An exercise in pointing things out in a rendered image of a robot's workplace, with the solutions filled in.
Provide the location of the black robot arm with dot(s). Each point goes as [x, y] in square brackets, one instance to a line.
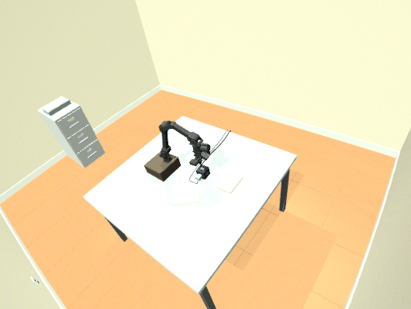
[192, 137]

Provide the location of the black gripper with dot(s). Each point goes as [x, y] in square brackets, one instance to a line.
[197, 160]

